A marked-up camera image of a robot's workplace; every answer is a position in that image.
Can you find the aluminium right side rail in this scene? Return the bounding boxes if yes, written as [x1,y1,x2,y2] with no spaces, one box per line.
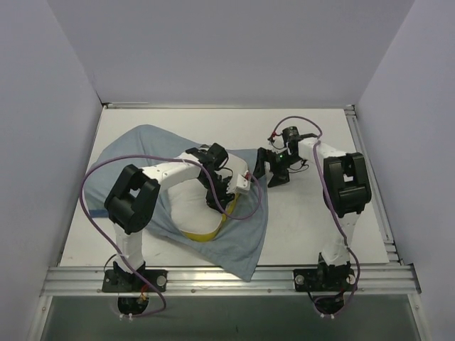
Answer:
[344,105,415,271]

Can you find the aluminium rail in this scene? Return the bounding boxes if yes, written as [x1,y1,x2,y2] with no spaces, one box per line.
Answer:
[344,105,415,271]
[41,264,420,298]

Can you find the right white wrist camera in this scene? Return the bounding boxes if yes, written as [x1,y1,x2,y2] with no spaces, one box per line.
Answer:
[267,131,286,150]

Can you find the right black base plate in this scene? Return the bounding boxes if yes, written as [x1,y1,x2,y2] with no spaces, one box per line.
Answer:
[293,269,355,293]

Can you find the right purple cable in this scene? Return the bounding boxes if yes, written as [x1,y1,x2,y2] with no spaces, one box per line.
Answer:
[269,116,360,315]

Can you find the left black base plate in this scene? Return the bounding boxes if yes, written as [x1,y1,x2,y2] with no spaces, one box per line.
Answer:
[101,269,168,293]

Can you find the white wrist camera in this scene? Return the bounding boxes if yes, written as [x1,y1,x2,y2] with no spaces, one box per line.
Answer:
[267,131,286,150]
[226,171,251,195]

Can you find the grey-blue pillowcase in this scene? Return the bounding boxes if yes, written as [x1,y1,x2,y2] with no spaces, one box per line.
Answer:
[84,124,269,281]

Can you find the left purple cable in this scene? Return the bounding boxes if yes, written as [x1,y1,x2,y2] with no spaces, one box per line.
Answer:
[80,154,264,317]

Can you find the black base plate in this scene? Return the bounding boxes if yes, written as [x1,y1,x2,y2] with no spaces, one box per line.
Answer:
[101,269,168,293]
[293,269,355,293]

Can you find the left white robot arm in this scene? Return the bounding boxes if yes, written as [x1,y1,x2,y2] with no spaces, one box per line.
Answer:
[105,144,237,292]

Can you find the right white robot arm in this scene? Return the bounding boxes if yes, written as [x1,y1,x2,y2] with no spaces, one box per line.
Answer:
[254,126,372,291]

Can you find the white pillow yellow trim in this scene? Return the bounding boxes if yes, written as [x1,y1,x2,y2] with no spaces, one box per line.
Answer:
[167,153,249,242]

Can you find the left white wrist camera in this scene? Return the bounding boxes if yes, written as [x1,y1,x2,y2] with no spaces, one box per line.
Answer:
[226,171,251,195]

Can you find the aluminium front rail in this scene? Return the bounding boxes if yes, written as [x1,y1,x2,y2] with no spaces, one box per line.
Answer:
[41,264,420,298]

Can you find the purple cable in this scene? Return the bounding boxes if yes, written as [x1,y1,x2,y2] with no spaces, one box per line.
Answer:
[269,116,360,315]
[80,154,264,317]

